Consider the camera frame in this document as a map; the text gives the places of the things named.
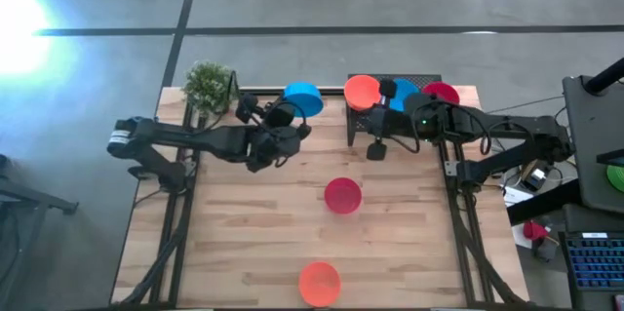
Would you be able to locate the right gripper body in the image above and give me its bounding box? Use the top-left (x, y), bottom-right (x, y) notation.
top-left (368, 95), bottom-right (452, 145)

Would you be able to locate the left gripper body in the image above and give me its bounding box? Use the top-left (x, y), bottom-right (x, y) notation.
top-left (228, 92), bottom-right (313, 174)

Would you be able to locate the blue plastic mini bowl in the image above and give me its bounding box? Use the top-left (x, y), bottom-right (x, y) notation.
top-left (388, 77), bottom-right (421, 113)
top-left (283, 81), bottom-right (326, 119)

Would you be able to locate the orange plastic mini bowl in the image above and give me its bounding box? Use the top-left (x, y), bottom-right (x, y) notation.
top-left (297, 261), bottom-right (342, 308)
top-left (343, 74), bottom-right (382, 112)

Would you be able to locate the red plastic mini bowl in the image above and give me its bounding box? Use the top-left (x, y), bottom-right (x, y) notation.
top-left (324, 176), bottom-right (363, 215)
top-left (421, 81), bottom-right (461, 106)

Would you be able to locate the black perforated metal rack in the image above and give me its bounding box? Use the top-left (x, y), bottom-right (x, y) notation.
top-left (346, 73), bottom-right (452, 147)

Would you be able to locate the green potted plant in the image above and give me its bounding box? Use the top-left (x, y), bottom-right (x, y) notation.
top-left (182, 60), bottom-right (239, 117)

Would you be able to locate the white paper sheet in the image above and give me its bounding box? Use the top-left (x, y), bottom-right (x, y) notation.
top-left (503, 185), bottom-right (536, 209)
top-left (510, 222), bottom-right (537, 250)

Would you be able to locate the small power adapter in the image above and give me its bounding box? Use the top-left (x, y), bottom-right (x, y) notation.
top-left (520, 164), bottom-right (550, 193)

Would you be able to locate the black flat bar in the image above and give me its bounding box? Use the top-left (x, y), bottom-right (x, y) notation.
top-left (506, 177), bottom-right (584, 227)

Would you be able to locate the red emergency stop button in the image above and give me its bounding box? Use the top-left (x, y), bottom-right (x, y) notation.
top-left (522, 220), bottom-right (547, 243)

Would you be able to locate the green filament spool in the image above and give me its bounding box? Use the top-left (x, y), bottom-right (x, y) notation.
top-left (605, 163), bottom-right (624, 194)

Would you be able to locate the black tripod stand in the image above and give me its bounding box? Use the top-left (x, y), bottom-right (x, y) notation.
top-left (0, 153), bottom-right (80, 218)

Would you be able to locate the backlit black keyboard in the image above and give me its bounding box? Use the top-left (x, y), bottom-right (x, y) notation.
top-left (565, 235), bottom-right (624, 292)

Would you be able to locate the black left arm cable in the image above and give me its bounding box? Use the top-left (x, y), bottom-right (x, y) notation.
top-left (224, 70), bottom-right (307, 130)

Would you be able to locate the black aluminium table frame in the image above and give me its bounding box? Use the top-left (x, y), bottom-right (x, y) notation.
top-left (114, 85), bottom-right (527, 308)

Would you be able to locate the black camera pole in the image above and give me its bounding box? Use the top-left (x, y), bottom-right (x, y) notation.
top-left (583, 57), bottom-right (624, 97)

